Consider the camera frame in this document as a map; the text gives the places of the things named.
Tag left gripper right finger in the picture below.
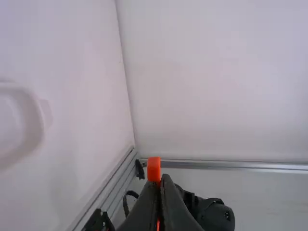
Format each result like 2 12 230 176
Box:
160 173 205 231

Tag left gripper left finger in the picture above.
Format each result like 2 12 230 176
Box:
124 180 159 231

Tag silver rails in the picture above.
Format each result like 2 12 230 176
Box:
69 144 147 231

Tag white dish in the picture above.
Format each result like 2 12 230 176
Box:
0 79 55 169

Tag black cable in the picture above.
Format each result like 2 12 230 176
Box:
122 190 141 218

